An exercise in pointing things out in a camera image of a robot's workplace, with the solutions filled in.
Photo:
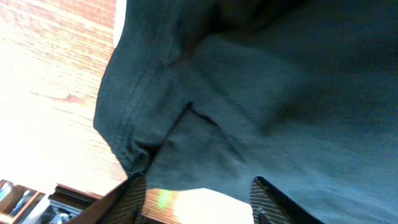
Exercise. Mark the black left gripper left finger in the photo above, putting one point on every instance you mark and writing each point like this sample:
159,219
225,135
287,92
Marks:
123,205

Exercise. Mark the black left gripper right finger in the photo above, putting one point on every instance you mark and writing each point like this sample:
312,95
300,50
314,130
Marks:
271,206

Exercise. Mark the black t-shirt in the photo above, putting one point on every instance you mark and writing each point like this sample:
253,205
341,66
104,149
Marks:
212,94

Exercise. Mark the wooden shelf in background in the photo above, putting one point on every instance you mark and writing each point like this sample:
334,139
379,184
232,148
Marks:
24,205

